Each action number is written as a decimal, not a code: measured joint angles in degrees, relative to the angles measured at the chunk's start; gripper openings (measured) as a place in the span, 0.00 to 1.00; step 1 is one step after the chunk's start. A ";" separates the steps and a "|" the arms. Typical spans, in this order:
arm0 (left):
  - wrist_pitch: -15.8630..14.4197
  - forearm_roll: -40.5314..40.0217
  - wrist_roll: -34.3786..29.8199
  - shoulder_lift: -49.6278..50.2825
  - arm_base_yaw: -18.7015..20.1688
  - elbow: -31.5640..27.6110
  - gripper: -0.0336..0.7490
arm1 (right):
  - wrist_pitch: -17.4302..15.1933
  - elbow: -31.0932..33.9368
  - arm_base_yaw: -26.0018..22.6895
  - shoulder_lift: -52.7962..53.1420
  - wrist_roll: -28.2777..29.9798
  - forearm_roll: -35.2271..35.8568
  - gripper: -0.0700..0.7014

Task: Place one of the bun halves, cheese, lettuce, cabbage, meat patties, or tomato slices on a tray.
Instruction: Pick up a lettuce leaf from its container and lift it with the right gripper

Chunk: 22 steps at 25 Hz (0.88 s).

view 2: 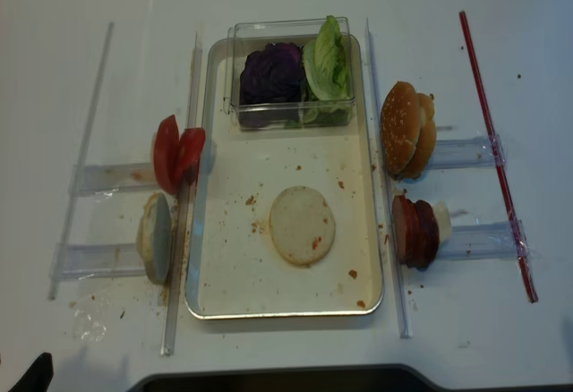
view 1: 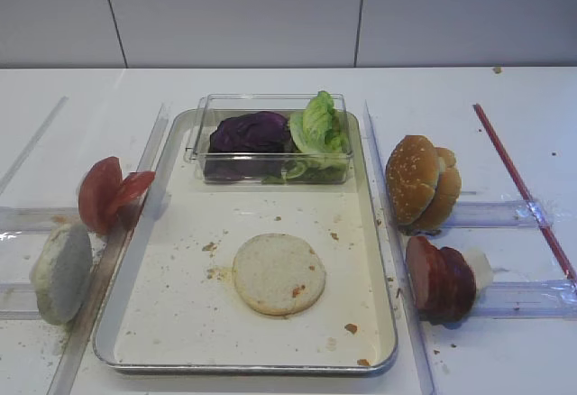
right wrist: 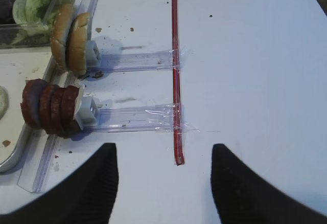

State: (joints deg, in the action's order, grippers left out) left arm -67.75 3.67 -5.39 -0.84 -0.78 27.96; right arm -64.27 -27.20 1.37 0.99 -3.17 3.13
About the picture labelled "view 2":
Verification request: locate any left tomato slice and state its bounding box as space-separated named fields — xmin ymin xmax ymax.
xmin=153 ymin=115 xmax=179 ymax=195

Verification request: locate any green lettuce leaf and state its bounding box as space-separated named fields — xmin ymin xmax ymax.
xmin=303 ymin=15 xmax=349 ymax=101

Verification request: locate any far left clear rail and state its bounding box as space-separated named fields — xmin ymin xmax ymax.
xmin=47 ymin=21 xmax=115 ymax=301

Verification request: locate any sesame top bun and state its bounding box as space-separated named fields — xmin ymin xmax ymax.
xmin=381 ymin=81 xmax=423 ymax=176

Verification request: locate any silver metal tray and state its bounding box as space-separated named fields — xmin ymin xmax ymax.
xmin=185 ymin=39 xmax=385 ymax=320

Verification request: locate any black object bottom left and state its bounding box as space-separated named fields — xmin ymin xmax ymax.
xmin=10 ymin=353 xmax=54 ymax=392

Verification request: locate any white cheese slice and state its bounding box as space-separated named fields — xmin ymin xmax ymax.
xmin=432 ymin=200 xmax=452 ymax=246

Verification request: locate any purple cabbage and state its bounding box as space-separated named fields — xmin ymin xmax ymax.
xmin=238 ymin=42 xmax=305 ymax=129

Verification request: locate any bottom bun slice on tray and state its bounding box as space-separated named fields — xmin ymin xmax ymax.
xmin=269 ymin=186 xmax=336 ymax=266

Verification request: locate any red plastic rod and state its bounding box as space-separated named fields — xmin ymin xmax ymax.
xmin=458 ymin=11 xmax=538 ymax=303

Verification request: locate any green lettuce in container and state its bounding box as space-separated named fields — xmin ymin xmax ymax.
xmin=286 ymin=64 xmax=352 ymax=129

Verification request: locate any tomato clear holder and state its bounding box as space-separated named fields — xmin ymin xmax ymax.
xmin=69 ymin=163 xmax=158 ymax=196

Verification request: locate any front meat patty slice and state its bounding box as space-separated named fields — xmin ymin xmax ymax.
xmin=392 ymin=195 xmax=420 ymax=268

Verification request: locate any bread clear holder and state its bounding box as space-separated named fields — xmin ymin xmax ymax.
xmin=50 ymin=243 xmax=146 ymax=281

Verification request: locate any rear meat patty slice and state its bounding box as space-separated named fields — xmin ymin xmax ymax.
xmin=414 ymin=200 xmax=440 ymax=270

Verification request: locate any meat patty slice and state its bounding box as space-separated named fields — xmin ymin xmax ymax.
xmin=392 ymin=195 xmax=420 ymax=268
xmin=414 ymin=200 xmax=440 ymax=270

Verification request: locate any bun clear holder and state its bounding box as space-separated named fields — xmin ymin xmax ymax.
xmin=427 ymin=135 xmax=505 ymax=170

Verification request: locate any meat clear holder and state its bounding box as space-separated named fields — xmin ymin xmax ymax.
xmin=436 ymin=220 xmax=529 ymax=260

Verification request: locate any tomato slice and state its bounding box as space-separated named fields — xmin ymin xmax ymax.
xmin=153 ymin=115 xmax=179 ymax=195
xmin=172 ymin=127 xmax=206 ymax=187

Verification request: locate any rear plain bun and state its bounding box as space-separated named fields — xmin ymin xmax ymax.
xmin=402 ymin=93 xmax=437 ymax=179

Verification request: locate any inner left clear rail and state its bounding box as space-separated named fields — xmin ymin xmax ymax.
xmin=160 ymin=31 xmax=202 ymax=357

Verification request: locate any right tomato slice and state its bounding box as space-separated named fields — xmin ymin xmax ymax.
xmin=172 ymin=127 xmax=206 ymax=187

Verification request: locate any pale bread slice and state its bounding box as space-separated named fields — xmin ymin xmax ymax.
xmin=136 ymin=192 xmax=172 ymax=285

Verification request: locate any clear plastic container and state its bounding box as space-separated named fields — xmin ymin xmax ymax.
xmin=225 ymin=15 xmax=355 ymax=131

